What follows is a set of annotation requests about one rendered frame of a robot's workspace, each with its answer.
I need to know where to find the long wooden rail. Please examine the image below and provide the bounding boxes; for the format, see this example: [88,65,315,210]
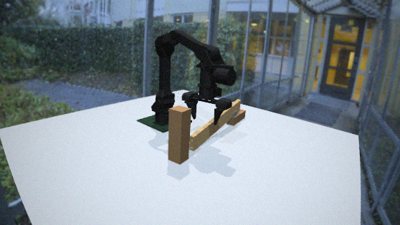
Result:
[189,99,241,151]

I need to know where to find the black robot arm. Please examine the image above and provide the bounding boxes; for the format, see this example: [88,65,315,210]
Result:
[151,30,237,126]

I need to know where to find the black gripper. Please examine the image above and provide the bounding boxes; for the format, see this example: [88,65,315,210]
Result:
[181,81,232,125]

